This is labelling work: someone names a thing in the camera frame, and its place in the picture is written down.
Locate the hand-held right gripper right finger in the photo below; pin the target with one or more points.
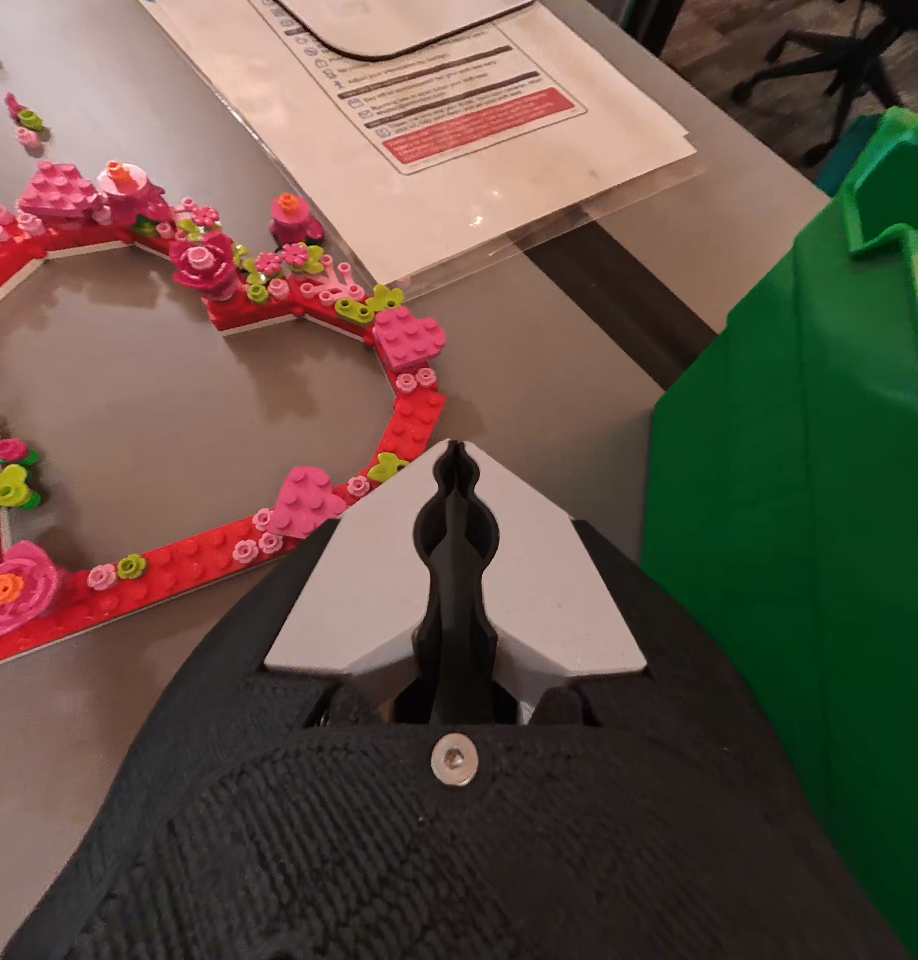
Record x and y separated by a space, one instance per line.
564 600

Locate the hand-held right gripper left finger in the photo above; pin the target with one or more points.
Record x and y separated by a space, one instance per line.
346 600

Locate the red lego heart wreath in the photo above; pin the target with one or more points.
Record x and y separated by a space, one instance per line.
414 416

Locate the pink lego flower orange top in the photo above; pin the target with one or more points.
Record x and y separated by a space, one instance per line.
290 217

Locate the small pink lime lego cluster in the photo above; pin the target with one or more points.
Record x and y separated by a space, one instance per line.
30 124

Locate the green plastic bin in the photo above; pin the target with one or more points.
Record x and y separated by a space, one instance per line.
788 525

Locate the laminated instruction sheet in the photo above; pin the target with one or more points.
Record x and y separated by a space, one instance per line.
594 150

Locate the wooden board on white stand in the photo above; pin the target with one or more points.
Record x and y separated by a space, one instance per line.
399 22

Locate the black office chair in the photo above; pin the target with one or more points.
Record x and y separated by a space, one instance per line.
871 37

